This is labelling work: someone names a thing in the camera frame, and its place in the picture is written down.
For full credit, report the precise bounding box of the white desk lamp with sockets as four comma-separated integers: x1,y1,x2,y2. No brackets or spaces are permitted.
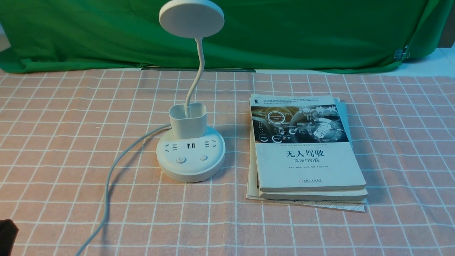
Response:
156,0,226,183

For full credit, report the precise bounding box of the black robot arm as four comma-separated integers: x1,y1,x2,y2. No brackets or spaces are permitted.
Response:
0,220,18,256

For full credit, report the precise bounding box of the bottom thin booklet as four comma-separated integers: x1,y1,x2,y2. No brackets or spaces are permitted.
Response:
246,101,366,213

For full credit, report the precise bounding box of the top book self-driving cover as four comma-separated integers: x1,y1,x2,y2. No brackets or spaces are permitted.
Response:
250,95,367,192

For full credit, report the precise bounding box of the green backdrop cloth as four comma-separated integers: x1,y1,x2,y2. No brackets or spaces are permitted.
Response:
0,0,453,74

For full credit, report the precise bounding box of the pink checkered tablecloth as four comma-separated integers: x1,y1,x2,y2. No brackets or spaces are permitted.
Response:
0,70,455,256

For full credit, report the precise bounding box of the metal binder clip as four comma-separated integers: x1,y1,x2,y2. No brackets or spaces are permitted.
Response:
393,45,411,62

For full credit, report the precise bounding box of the white lamp power cable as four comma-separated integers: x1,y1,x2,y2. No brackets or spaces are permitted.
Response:
75,123,172,256

